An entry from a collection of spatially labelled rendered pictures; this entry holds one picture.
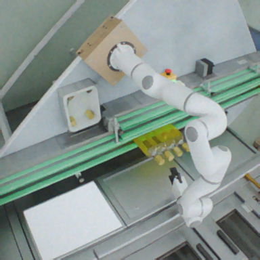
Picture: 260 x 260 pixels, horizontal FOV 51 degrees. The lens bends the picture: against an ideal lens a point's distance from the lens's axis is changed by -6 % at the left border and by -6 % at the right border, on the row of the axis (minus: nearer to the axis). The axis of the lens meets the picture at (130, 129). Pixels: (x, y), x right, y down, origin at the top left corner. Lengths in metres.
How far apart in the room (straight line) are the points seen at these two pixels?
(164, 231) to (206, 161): 0.54
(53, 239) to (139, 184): 0.52
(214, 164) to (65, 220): 0.79
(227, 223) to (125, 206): 0.52
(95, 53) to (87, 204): 0.73
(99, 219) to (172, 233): 0.35
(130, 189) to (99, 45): 0.73
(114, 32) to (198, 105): 0.51
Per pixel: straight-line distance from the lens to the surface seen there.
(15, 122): 2.11
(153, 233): 1.40
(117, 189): 1.51
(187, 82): 1.76
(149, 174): 1.57
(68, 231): 1.40
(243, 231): 1.50
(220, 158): 1.00
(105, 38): 1.29
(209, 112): 1.04
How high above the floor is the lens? 1.93
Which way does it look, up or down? 41 degrees down
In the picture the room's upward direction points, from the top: 138 degrees clockwise
